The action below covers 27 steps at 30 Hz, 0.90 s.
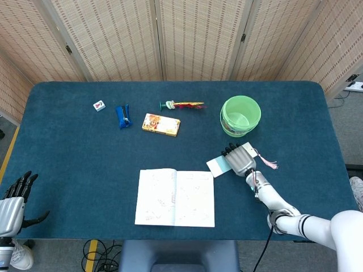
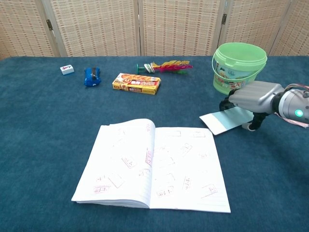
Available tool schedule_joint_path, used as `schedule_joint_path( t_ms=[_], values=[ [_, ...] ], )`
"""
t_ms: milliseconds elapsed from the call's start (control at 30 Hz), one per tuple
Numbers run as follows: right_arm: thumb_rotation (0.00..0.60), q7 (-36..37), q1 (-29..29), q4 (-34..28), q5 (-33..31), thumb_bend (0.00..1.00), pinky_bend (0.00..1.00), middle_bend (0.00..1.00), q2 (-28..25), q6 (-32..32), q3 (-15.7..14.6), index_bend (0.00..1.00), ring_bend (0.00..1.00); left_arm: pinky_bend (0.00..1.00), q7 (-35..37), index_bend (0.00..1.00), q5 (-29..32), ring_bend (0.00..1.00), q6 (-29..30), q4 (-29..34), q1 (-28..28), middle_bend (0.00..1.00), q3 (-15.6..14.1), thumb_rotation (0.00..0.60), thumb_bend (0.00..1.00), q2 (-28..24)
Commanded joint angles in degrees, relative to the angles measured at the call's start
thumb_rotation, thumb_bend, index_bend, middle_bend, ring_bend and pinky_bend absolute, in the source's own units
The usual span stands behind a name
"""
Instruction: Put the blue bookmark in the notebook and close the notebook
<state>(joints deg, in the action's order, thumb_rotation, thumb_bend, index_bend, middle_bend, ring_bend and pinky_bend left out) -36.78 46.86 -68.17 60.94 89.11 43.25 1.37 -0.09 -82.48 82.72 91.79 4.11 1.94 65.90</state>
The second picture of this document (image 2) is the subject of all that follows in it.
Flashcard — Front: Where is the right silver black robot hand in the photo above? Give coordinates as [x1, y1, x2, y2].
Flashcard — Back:
[219, 81, 285, 131]

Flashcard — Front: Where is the blue white bookmark pink tassel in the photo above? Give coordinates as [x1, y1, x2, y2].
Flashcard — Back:
[199, 106, 309, 136]

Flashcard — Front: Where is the white notebook with red stamps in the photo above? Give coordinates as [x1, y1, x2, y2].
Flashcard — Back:
[71, 118, 231, 214]

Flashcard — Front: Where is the green plastic bucket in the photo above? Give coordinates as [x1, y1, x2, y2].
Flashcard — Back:
[211, 42, 268, 95]

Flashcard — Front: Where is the colourful feather shuttlecock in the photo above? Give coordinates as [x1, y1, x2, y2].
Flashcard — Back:
[136, 59, 194, 74]

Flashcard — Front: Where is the yellow curry box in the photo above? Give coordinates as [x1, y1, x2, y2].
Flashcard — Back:
[112, 72, 162, 95]

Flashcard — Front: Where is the blue toy pack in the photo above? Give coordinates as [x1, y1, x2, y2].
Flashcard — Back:
[84, 67, 102, 89]

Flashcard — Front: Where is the woven folding screen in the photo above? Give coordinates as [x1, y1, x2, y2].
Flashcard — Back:
[0, 0, 309, 61]

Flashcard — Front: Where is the white mahjong tile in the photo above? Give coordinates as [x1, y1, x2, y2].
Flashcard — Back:
[59, 64, 75, 76]

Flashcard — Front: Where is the dark blue table cloth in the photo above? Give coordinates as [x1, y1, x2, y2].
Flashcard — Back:
[0, 56, 309, 232]

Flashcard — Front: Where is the pink black wrist cable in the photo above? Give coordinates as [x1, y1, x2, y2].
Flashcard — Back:
[284, 83, 309, 99]

